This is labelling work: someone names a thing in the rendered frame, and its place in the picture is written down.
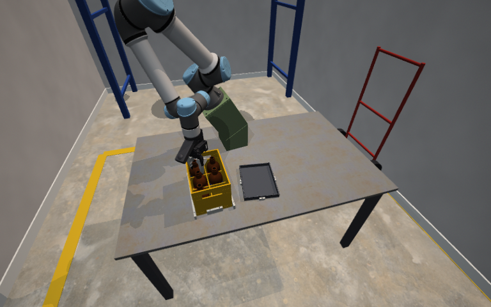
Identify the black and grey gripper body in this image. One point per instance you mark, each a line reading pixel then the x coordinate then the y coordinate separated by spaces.
pixel 200 145

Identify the brown glass bottle with beige label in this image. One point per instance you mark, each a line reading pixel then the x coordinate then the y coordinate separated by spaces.
pixel 199 188

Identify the yellow crate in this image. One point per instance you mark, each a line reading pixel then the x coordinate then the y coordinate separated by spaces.
pixel 220 194

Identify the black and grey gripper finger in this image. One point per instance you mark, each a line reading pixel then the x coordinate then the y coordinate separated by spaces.
pixel 189 161
pixel 201 162

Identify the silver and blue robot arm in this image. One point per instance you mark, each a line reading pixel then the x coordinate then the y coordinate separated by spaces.
pixel 208 70

